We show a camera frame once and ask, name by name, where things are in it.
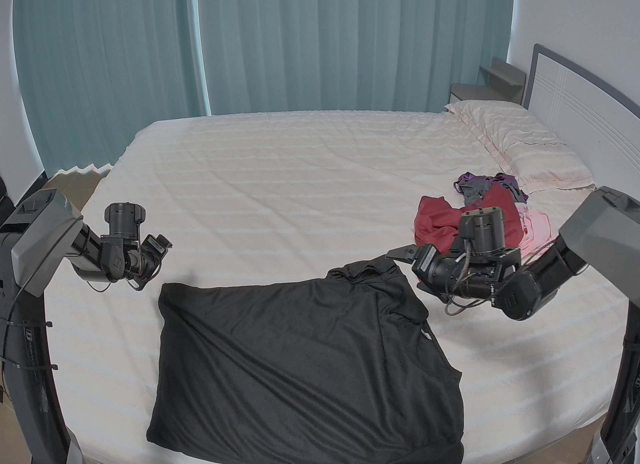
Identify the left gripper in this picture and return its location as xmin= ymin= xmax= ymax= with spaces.
xmin=127 ymin=234 xmax=174 ymax=293

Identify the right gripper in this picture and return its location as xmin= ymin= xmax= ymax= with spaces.
xmin=411 ymin=244 xmax=471 ymax=299

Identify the black T-shirt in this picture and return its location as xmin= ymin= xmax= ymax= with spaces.
xmin=146 ymin=259 xmax=466 ymax=464

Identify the bed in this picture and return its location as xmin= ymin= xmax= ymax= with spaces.
xmin=42 ymin=43 xmax=640 ymax=464

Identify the dark red garment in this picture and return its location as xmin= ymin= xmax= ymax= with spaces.
xmin=414 ymin=184 xmax=526 ymax=253

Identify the purple and grey garment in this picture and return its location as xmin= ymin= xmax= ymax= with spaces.
xmin=453 ymin=172 xmax=529 ymax=207

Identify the pink garment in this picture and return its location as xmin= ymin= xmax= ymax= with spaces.
xmin=517 ymin=204 xmax=553 ymax=258

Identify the cream pillow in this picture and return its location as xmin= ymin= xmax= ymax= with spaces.
xmin=444 ymin=99 xmax=596 ymax=192

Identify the grey bedside table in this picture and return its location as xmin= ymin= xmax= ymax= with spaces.
xmin=450 ymin=56 xmax=528 ymax=105

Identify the blue-green curtain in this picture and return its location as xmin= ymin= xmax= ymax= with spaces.
xmin=192 ymin=0 xmax=516 ymax=115
xmin=12 ymin=0 xmax=211 ymax=175

